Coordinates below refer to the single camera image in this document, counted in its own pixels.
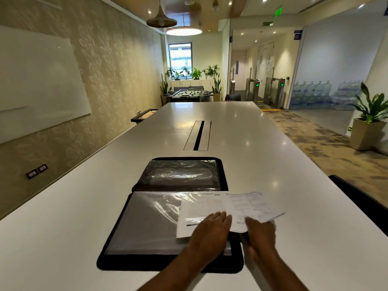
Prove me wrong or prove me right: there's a person's left hand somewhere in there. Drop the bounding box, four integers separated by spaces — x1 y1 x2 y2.
188 211 233 264

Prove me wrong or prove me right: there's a person's right hand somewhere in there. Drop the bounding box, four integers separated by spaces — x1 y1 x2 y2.
244 216 277 261

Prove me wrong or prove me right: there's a printed white paper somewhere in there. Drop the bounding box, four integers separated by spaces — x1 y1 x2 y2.
176 192 285 239

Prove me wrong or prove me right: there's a brown zippered folder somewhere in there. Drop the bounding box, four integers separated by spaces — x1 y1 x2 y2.
96 156 245 274

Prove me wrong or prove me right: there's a person's right forearm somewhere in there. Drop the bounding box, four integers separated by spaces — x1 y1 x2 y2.
254 249 310 291

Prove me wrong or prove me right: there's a person's left forearm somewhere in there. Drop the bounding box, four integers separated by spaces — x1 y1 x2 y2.
136 246 210 291

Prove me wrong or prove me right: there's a black office chair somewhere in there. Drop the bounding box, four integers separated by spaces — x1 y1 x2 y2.
328 175 388 237

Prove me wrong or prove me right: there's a black framed wooden game board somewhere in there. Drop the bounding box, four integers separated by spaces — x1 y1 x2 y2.
131 108 159 124

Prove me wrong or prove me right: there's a black foosball table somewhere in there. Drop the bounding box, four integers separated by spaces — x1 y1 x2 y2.
167 89 213 103

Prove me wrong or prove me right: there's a grey turnstile gate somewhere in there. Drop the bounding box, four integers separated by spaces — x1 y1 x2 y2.
245 77 261 103
264 77 285 109

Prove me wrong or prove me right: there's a large leafy plant beige planter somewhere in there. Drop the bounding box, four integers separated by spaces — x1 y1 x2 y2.
349 82 388 151

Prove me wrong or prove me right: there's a stack of blue water jugs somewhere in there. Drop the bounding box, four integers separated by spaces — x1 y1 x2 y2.
289 80 364 111

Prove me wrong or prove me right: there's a low white cabinet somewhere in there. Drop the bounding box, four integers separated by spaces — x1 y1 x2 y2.
167 78 216 91

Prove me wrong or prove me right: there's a bushy palm potted plant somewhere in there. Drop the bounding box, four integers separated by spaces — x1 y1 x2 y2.
202 64 220 80

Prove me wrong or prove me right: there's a window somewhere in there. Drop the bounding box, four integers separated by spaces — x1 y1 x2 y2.
168 42 193 72

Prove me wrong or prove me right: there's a round white ceiling lamp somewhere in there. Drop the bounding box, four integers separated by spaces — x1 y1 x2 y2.
166 26 203 36

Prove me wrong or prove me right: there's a brown cone pendant lamp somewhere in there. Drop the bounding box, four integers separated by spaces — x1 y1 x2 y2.
146 0 178 28

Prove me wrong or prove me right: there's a grey table cable slot cover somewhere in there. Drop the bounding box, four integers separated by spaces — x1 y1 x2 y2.
183 120 212 151

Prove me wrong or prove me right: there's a white glass wall whiteboard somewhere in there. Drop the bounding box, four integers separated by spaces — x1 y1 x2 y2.
0 25 92 145

